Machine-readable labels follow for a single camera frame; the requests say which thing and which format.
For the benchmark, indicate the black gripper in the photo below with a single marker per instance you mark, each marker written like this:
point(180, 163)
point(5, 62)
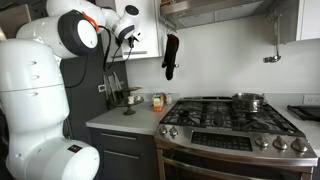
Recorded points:
point(132, 39)

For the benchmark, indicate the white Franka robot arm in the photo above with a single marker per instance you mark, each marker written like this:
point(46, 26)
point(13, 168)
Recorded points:
point(33, 100)

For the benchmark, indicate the dark grey base cabinet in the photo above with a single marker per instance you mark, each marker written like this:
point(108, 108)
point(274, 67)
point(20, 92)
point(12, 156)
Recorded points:
point(126, 166)

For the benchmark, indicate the white cabinet with grey side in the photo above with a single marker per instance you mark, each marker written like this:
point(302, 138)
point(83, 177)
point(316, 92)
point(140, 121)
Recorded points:
point(308, 18)

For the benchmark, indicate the black oven mitt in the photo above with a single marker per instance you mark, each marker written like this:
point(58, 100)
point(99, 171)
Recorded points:
point(170, 55)

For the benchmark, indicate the small spice jar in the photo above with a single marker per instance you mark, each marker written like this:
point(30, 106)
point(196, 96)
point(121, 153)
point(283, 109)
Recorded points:
point(158, 103)

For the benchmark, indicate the small glass jar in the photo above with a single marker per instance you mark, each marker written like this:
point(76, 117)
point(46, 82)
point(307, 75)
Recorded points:
point(168, 99)

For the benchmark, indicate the dark green tiered stand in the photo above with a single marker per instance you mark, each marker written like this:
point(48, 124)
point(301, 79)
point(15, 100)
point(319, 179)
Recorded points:
point(129, 110)

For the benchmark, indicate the stainless steel range hood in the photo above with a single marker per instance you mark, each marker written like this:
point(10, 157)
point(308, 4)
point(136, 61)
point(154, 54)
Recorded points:
point(206, 13)

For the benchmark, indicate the dark grey tall panel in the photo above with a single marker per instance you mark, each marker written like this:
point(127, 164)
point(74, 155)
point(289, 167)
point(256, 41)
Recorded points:
point(83, 106)

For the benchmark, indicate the small silver stove knob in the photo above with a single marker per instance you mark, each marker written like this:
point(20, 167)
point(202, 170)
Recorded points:
point(163, 130)
point(173, 132)

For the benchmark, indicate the stainless steel pot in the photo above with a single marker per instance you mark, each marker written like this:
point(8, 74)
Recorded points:
point(247, 101)

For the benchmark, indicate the stainless steel gas stove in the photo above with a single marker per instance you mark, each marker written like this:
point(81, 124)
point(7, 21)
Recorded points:
point(233, 143)

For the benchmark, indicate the large silver stove knob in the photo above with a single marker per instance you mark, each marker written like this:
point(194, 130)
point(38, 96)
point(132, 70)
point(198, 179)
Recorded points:
point(280, 143)
point(299, 145)
point(261, 141)

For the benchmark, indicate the black tray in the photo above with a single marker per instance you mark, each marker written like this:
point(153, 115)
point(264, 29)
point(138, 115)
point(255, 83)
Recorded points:
point(306, 112)

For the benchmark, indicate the wall mounted knife set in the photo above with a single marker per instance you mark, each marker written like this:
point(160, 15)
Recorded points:
point(111, 85)

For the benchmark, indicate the small white wall switch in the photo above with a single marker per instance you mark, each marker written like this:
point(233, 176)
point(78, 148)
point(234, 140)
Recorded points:
point(101, 88)

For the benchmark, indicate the white wall outlet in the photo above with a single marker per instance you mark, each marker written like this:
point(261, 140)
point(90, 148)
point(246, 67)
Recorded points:
point(311, 99)

